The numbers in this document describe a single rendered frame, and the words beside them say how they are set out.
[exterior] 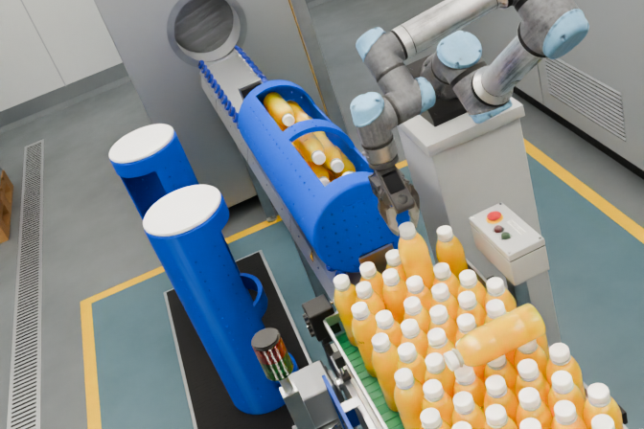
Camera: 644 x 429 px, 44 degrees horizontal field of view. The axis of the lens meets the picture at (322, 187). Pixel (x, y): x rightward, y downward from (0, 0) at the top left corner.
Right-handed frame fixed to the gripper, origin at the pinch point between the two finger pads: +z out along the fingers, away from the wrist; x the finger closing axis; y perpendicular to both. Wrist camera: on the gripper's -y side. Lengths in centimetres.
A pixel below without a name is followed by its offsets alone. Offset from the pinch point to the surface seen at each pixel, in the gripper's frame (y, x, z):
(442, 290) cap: -14.1, -0.2, 10.0
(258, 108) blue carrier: 96, 12, -1
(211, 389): 99, 71, 106
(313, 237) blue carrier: 24.1, 18.9, 7.7
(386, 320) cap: -14.9, 14.7, 9.9
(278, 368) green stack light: -23.3, 41.3, 1.0
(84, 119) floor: 481, 106, 122
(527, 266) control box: -12.2, -22.9, 16.7
